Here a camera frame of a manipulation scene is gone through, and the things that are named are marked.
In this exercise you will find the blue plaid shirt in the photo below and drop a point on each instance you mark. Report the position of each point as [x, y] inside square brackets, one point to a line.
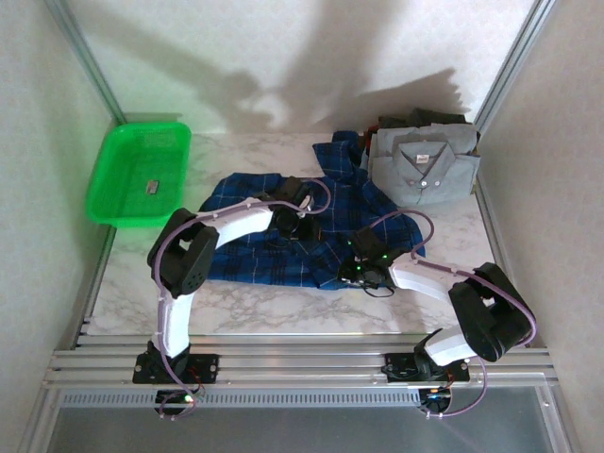
[264, 264]

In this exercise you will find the grey button-up shirt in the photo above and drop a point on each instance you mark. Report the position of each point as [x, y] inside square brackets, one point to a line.
[434, 189]

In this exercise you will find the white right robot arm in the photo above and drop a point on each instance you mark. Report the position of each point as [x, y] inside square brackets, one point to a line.
[420, 278]

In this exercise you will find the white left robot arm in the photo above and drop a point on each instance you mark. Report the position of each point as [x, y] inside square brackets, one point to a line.
[177, 321]

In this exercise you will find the multicoloured patterned shirt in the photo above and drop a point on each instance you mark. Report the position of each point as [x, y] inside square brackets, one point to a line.
[365, 141]

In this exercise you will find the small grey label tag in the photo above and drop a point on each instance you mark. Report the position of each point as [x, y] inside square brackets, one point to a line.
[152, 187]

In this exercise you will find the dark olive folded shirt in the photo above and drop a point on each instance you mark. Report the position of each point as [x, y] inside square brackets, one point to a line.
[424, 115]

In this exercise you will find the green plastic basket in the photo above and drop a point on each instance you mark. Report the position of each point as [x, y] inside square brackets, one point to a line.
[132, 165]

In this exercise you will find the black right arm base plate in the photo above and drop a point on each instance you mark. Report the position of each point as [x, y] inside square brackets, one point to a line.
[401, 370]

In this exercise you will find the aluminium rail base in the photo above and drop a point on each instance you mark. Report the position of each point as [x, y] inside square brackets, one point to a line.
[283, 363]

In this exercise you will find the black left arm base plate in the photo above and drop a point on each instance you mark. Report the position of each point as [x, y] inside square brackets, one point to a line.
[207, 365]

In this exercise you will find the aluminium frame post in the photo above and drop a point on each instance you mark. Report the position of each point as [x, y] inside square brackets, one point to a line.
[85, 56]
[514, 56]

